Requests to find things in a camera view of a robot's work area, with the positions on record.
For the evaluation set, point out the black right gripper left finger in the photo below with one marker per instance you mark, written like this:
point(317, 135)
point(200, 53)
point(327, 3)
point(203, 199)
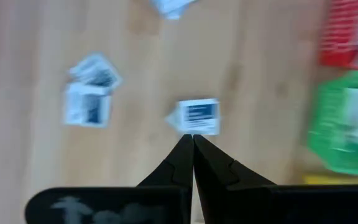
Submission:
point(176, 168)

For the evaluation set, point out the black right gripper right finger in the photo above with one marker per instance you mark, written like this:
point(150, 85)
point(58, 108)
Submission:
point(225, 193)

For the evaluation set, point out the white navy wipe packet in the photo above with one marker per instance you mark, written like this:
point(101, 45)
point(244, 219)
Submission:
point(199, 116)
point(96, 71)
point(87, 107)

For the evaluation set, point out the yellow plastic basket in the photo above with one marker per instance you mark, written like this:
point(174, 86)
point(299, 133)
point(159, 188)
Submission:
point(337, 179)

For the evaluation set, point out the green plastic basket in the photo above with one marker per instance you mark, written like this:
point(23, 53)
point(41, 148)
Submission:
point(331, 124)

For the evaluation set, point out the red plastic basket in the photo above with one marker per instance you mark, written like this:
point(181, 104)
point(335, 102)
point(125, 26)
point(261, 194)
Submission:
point(337, 31)

